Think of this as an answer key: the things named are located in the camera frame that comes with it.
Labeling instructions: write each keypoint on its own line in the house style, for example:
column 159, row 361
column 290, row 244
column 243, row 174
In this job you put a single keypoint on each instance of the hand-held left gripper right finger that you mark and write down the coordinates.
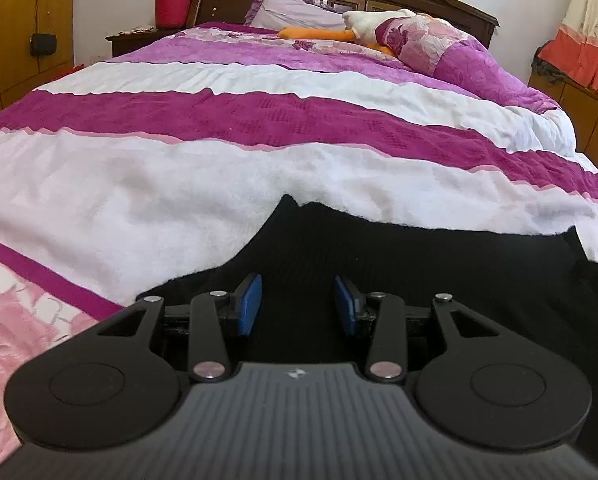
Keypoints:
column 347, row 311

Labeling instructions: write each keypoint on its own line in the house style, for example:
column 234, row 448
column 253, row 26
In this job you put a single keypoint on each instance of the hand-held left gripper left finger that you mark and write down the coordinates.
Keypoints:
column 250, row 310

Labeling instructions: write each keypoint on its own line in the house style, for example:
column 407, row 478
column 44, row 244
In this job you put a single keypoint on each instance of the black buttoned cardigan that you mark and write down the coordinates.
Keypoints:
column 429, row 280

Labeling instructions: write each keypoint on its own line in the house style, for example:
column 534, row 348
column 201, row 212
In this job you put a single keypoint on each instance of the pink floral striped bedspread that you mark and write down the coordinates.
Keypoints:
column 229, row 160

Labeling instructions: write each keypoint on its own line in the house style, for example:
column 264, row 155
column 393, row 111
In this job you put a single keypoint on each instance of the pink floral pillow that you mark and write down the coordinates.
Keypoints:
column 459, row 60

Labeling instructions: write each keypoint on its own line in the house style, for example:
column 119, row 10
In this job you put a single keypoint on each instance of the white duck plush toy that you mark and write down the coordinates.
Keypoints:
column 374, row 22

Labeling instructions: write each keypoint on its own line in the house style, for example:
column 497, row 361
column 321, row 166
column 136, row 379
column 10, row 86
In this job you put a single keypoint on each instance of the dark wooden nightstand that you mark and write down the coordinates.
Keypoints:
column 134, row 42

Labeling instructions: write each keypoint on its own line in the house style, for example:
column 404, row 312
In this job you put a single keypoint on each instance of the red cloth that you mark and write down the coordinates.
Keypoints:
column 69, row 68

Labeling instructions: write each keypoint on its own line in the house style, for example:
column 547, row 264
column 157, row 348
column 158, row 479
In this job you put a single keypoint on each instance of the light purple pillow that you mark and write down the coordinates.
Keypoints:
column 294, row 10

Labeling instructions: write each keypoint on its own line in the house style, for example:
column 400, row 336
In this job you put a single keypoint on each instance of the wooden side cabinet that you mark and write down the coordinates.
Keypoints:
column 589, row 120

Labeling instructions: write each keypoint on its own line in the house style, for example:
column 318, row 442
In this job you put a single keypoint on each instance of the red plastic bucket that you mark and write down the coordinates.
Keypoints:
column 173, row 9

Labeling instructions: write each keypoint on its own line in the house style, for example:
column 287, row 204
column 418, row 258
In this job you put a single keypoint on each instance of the dark crumpled cloth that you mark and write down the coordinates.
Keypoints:
column 546, row 65

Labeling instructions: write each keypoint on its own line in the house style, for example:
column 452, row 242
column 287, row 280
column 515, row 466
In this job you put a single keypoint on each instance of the small black pouch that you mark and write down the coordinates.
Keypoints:
column 44, row 44

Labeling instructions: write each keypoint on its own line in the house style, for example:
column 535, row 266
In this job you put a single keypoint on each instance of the wooden wardrobe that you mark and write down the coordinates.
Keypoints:
column 14, row 25

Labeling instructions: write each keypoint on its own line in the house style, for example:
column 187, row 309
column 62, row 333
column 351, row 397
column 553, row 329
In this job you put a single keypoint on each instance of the cream and orange curtain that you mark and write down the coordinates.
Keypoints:
column 589, row 25

